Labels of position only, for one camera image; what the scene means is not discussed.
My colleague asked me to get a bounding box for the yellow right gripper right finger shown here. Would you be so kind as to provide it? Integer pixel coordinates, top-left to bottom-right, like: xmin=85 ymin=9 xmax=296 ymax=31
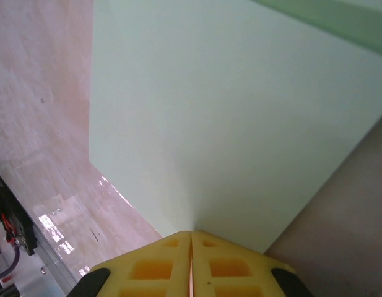
xmin=192 ymin=230 xmax=315 ymax=297

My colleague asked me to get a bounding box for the long aluminium base rail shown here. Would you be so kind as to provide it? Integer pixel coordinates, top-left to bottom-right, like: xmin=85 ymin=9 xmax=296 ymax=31
xmin=0 ymin=227 xmax=82 ymax=297

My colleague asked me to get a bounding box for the light green cloth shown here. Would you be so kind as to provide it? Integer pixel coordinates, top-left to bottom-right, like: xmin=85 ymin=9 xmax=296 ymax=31
xmin=87 ymin=0 xmax=382 ymax=255

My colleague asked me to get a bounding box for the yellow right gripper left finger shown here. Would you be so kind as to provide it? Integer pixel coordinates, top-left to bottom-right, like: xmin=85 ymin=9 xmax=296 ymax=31
xmin=66 ymin=230 xmax=191 ymax=297

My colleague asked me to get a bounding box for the thin red wire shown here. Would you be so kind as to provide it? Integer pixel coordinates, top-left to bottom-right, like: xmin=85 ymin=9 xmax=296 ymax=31
xmin=1 ymin=212 xmax=20 ymax=247

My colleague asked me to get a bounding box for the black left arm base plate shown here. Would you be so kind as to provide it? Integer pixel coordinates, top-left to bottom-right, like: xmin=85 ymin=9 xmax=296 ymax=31
xmin=0 ymin=165 xmax=35 ymax=257

